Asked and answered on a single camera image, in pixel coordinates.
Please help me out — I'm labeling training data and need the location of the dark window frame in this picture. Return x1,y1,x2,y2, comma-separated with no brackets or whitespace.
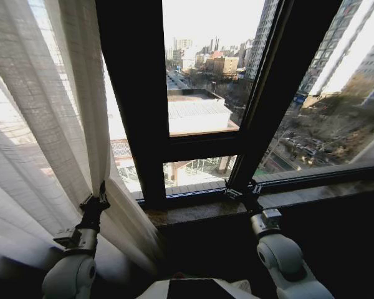
94,0,374,213

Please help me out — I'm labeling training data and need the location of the stone window sill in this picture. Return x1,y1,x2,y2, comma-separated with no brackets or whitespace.
142,174,374,229

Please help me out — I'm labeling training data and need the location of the white flat-roof building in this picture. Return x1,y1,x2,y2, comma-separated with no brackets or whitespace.
166,88,240,138

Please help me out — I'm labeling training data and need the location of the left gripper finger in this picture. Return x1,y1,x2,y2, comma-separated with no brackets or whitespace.
79,193,96,209
97,179,110,207

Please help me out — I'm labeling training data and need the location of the grey high-rise tower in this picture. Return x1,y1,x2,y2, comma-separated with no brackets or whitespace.
244,0,280,81

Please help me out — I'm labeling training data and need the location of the white sheer curtain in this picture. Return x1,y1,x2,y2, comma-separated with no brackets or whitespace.
0,0,166,283

